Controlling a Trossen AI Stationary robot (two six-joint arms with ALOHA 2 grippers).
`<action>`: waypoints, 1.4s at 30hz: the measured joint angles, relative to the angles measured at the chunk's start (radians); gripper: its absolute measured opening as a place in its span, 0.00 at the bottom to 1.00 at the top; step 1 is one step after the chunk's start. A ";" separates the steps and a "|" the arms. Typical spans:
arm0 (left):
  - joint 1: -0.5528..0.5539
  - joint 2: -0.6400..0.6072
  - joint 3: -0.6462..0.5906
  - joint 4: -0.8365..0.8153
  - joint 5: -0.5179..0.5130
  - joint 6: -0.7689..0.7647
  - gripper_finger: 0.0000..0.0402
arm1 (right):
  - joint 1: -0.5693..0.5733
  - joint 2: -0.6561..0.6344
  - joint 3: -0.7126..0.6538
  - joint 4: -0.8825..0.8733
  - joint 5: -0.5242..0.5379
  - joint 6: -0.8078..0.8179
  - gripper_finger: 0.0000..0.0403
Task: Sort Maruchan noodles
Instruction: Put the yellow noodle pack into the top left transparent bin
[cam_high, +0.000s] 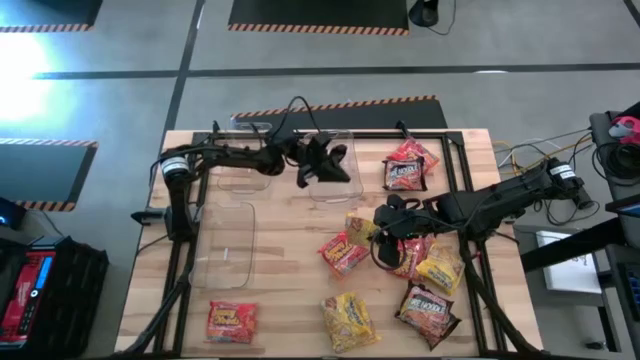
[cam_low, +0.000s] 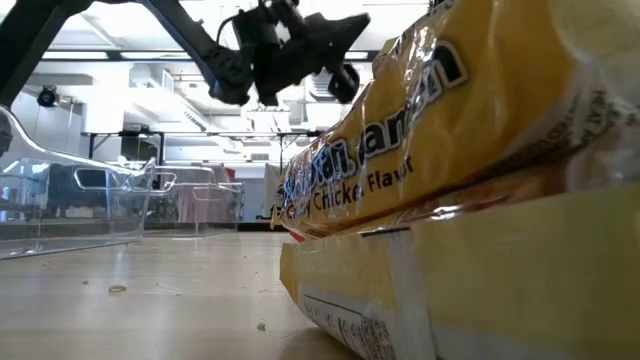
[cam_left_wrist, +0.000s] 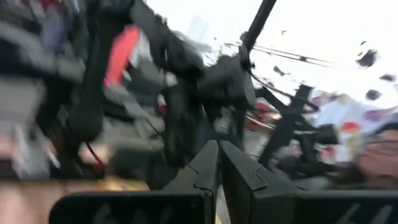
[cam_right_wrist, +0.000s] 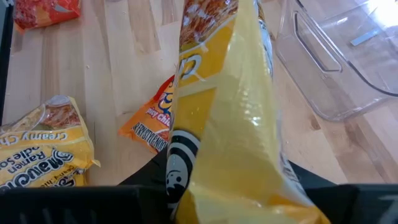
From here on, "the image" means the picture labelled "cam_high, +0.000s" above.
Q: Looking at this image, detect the black table-edge mount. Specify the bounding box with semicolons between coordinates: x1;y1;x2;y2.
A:
130;207;171;227

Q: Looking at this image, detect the black fire noodle pack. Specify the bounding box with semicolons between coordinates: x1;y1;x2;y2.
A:
382;158;429;193
397;283;456;336

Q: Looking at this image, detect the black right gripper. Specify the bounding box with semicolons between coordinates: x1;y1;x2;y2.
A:
373;194;432;270

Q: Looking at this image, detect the black stand base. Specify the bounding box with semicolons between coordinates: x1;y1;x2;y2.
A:
408;0;440;29

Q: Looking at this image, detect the black plastic crate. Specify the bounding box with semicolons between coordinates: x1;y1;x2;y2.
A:
29;235;110;357

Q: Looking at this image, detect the pink and red object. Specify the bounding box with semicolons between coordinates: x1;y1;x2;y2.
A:
608;115;640;146

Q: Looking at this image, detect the red spicy noodle pack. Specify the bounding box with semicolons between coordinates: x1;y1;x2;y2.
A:
317;230;372;280
387;137;441;174
205;299;260;346
387;234;436;281

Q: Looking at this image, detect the clear plastic bin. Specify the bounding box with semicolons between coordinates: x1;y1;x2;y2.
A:
189;199;257;291
215;121;275;195
299;128;365;204

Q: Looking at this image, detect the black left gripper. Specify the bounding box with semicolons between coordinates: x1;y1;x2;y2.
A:
294;137;351;189

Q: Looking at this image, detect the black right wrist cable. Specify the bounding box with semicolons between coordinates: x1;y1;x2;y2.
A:
368;227;409;274

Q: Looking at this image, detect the black striped floor mat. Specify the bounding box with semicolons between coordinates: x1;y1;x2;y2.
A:
227;0;411;37
0;138;100;213
229;94;450;132
0;0;104;34

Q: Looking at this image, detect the black metal rig frame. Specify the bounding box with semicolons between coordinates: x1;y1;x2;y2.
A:
112;119;539;359

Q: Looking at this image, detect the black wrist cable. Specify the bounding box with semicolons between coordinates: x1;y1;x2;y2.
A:
368;227;409;274
269;95;324;151

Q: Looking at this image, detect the black device with blue light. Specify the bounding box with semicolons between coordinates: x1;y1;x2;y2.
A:
0;197;29;231

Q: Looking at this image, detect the black floor cable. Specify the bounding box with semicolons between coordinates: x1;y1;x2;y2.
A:
542;197;601;228

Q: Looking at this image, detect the black stand cable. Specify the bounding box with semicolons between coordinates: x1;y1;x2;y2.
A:
427;0;457;37

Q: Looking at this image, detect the black keyboard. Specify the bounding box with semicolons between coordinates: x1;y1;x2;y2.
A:
617;262;640;321

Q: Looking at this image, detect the white paper sheet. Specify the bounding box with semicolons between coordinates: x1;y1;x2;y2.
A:
535;230;604;295

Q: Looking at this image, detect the black power brick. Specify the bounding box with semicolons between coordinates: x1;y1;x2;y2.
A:
569;184;596;211

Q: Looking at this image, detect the black desk beam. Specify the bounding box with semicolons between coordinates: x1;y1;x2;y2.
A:
519;199;640;274

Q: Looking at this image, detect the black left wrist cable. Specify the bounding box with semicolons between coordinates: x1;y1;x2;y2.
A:
269;95;324;151

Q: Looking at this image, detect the coiled black cable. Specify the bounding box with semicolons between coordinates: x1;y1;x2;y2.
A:
592;142;640;181

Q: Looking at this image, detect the red and black device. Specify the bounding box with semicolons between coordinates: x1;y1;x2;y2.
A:
0;238;56;346

